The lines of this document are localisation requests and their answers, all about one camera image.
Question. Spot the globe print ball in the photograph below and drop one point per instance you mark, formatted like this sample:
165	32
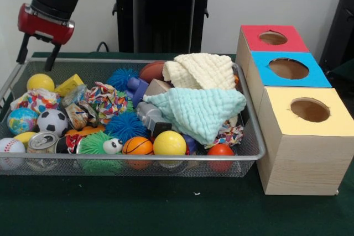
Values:
22	121

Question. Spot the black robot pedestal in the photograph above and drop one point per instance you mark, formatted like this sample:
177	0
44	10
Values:
166	12

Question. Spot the white baseball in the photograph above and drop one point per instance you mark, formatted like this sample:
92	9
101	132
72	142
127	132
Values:
11	147

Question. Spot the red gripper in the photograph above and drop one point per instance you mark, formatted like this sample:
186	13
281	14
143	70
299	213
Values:
44	27

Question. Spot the silver drink can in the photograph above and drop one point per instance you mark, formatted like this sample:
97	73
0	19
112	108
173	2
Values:
42	140

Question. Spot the red-orange ball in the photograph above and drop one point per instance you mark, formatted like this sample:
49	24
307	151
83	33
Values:
220	151

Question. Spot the mint green waffle cloth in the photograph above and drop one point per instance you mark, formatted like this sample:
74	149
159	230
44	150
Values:
199	111

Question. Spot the wooden box with three holes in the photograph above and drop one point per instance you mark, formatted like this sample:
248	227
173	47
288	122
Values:
304	164

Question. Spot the small orange basketball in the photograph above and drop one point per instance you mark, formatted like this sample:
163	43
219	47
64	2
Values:
137	146

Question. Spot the green spiky toy with eyes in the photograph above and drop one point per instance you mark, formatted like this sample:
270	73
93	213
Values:
91	144

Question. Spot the black and white soccer ball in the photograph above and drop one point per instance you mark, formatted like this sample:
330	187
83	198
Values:
52	122

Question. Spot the cream waffle cloth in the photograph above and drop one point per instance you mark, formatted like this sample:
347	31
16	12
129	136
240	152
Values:
204	71

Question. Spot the yellow ball with seam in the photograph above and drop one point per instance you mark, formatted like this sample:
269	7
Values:
40	82

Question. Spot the smooth yellow ball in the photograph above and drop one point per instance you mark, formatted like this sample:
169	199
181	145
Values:
169	143

